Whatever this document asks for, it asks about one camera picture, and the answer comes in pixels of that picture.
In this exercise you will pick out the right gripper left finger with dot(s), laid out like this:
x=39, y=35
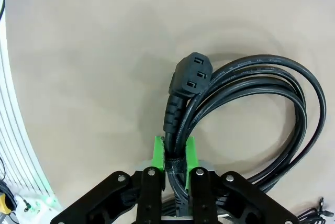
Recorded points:
x=151, y=195

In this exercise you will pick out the white ribbed panel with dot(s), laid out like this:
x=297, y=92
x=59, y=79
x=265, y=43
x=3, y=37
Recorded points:
x=15, y=129

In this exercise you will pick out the yellow and black tool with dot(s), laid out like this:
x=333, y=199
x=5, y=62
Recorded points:
x=3, y=203

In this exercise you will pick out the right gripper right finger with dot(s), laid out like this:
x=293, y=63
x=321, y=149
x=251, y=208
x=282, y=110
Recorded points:
x=201, y=195

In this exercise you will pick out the white power strip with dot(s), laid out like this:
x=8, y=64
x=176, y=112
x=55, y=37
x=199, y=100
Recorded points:
x=39, y=201

